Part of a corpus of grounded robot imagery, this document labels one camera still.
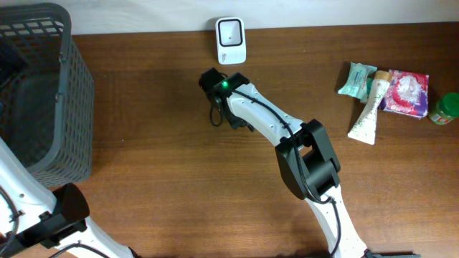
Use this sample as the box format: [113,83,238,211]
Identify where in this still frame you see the teal wet wipes pouch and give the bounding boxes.
[338,62,377,100]

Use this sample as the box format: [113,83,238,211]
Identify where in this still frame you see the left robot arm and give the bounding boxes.
[1,141,138,257]

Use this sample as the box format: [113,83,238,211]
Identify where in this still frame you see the white tube with tan cap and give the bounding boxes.
[347,70,392,145]

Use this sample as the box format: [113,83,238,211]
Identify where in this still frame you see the red purple tissue pack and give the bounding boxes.
[379,70,430,119]

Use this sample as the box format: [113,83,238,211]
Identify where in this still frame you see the grey plastic mesh basket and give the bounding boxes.
[1,3,95,188]

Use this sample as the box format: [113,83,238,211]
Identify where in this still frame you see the green jar with green lid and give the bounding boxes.
[428,92,458,125]

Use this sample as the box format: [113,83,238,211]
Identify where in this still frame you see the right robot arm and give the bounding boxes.
[199,68,373,258]

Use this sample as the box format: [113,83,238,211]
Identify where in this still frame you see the small teal box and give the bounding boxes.
[360,77,373,104]

